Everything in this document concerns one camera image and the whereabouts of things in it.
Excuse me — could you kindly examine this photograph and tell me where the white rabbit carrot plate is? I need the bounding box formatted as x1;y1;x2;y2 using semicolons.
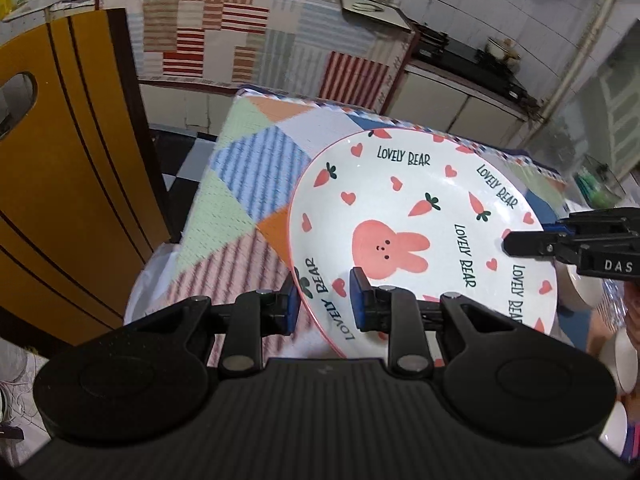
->
288;128;558;359

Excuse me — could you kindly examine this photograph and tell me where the white ribbed bowl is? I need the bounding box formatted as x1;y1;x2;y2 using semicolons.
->
599;327;639;396

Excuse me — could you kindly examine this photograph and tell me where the white kitchen cabinet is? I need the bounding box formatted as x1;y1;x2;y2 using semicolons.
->
385;62;525;148

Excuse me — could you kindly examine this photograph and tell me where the green pack of cups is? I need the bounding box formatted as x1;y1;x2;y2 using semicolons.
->
573;155;625;209

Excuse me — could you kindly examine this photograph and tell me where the colourful patchwork tablecloth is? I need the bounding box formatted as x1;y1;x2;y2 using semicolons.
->
164;86;569;361

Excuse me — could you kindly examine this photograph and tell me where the white plastic bag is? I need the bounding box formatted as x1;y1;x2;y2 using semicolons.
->
124;244;180;325

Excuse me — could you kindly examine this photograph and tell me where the black gas stove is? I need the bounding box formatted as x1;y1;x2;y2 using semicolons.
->
411;22;540;114

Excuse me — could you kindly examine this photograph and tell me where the striped patchwork counter cloth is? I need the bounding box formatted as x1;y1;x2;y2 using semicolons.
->
99;0;414;112

